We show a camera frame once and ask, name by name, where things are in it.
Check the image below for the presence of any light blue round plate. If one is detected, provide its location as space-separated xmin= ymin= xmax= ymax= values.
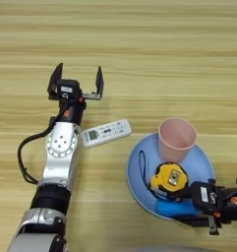
xmin=126 ymin=132 xmax=216 ymax=221

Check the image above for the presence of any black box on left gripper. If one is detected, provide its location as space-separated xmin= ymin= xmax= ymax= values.
xmin=56 ymin=79 xmax=82 ymax=101

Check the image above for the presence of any pink plastic cup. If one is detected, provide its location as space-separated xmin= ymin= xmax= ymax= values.
xmin=157 ymin=117 xmax=198 ymax=164

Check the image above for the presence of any white remote control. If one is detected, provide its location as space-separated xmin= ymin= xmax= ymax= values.
xmin=80 ymin=118 xmax=133 ymax=149

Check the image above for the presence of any blue rectangular block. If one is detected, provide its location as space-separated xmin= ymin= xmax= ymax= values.
xmin=155 ymin=198 xmax=203 ymax=218

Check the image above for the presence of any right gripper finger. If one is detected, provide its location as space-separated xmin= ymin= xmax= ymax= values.
xmin=172 ymin=214 xmax=210 ymax=227
xmin=166 ymin=186 xmax=194 ymax=201

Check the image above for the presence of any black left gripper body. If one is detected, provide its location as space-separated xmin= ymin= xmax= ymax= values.
xmin=47 ymin=93 xmax=102 ymax=126

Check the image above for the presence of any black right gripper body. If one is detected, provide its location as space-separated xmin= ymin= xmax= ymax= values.
xmin=207 ymin=178 xmax=237 ymax=236

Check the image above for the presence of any yellow black tape measure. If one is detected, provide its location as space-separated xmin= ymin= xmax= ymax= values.
xmin=138 ymin=150 xmax=190 ymax=199

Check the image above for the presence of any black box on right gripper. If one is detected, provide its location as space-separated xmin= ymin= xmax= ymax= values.
xmin=189 ymin=181 xmax=222 ymax=215

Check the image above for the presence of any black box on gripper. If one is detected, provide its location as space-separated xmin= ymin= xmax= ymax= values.
xmin=56 ymin=79 xmax=82 ymax=101
xmin=189 ymin=181 xmax=222 ymax=215

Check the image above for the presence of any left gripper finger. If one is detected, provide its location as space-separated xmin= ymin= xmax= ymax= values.
xmin=94 ymin=65 xmax=105 ymax=95
xmin=46 ymin=62 xmax=64 ymax=96

